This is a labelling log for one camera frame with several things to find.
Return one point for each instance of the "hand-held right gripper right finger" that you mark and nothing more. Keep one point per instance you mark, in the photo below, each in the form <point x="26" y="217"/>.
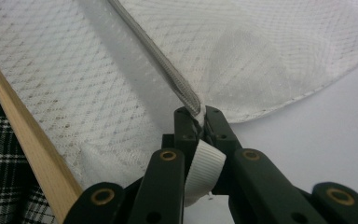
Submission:
<point x="220" y="130"/>

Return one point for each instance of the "wooden table edge strip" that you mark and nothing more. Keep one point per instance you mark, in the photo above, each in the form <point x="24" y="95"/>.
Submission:
<point x="43" y="155"/>

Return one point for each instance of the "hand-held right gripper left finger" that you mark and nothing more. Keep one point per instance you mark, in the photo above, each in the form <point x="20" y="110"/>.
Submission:
<point x="185" y="130"/>

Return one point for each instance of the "white mesh laundry bag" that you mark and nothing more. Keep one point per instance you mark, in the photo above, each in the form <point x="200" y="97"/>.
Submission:
<point x="74" y="93"/>

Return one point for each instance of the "black white plaid clothing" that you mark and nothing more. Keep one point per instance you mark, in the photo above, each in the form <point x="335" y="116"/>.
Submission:
<point x="0" y="174"/>

